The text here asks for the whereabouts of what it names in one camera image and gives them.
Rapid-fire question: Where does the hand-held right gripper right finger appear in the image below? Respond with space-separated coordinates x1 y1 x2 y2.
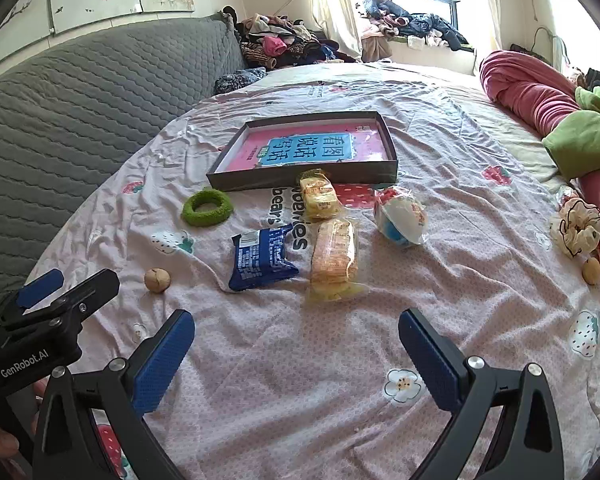
398 308 566 480

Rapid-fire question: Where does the cluttered side table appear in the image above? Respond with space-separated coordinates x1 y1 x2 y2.
507 25 581 76

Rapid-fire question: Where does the white black-trimmed scrunchie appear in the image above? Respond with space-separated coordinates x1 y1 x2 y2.
550 197 600 258

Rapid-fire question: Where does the cream curtain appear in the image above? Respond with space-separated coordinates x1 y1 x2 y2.
475 0 503 61
307 0 363 61

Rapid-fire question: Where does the yellow snack packet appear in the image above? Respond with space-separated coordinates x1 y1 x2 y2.
298 170 342 222

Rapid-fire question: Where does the brown cloth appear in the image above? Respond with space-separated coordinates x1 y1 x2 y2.
362 35 393 63

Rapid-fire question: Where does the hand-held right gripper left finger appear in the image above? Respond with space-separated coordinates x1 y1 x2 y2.
32 309 197 480

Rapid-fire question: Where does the pile of mixed clothes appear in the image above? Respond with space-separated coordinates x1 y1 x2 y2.
222 6 361 70

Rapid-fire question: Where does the dark patterned cloth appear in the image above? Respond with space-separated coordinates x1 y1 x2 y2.
215 67 268 95

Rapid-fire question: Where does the pink book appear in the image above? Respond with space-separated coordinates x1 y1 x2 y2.
219 121 387 173

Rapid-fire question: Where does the green cloth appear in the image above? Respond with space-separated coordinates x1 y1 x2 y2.
541 86 600 181

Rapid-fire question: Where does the green fuzzy ring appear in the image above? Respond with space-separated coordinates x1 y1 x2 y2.
181 186 233 227

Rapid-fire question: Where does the red and white snack packet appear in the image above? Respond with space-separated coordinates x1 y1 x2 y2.
373 186 428 247

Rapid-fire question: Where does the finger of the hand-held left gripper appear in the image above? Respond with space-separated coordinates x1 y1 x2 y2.
27 268 121 333
2 268 65 322

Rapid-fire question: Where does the orange cracker packet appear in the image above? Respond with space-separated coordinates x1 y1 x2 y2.
305 217 368 303

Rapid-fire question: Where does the dark grey shallow box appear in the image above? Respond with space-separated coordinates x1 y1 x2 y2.
206 111 399 192

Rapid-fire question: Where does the person's left hand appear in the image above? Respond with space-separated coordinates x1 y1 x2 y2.
0 377 48 463

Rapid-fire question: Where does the blue snack packet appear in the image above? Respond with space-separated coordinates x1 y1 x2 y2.
228 224 300 292

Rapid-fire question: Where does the clothes heap on windowsill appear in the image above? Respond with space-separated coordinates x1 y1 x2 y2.
357 0 471 52

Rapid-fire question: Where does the grey quilted headboard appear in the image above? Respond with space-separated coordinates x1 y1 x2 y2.
0 16 246 311

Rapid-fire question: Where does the pink duvet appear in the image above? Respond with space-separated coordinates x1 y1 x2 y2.
479 50 600 241

